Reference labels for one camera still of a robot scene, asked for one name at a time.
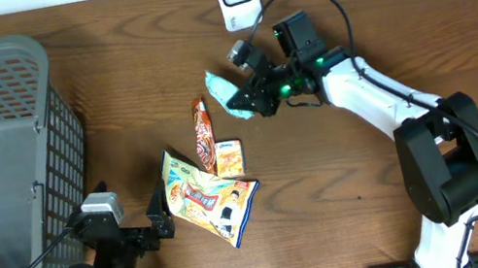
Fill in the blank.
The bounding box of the mint green wipes packet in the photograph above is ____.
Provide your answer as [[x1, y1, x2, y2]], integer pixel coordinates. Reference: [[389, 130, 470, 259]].
[[204, 71, 255, 120]]

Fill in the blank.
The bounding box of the orange red snack bar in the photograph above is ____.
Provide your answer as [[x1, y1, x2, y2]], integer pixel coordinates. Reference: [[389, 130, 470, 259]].
[[191, 97, 217, 174]]

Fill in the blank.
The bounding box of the large snack chip bag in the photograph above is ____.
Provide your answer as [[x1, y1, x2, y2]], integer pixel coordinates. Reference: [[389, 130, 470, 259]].
[[160, 151, 260, 249]]

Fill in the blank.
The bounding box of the small orange tissue box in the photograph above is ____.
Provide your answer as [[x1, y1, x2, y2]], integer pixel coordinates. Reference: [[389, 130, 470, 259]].
[[215, 139, 245, 179]]

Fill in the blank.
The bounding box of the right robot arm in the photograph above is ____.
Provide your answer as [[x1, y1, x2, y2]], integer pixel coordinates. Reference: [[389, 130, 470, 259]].
[[226, 12, 478, 268]]

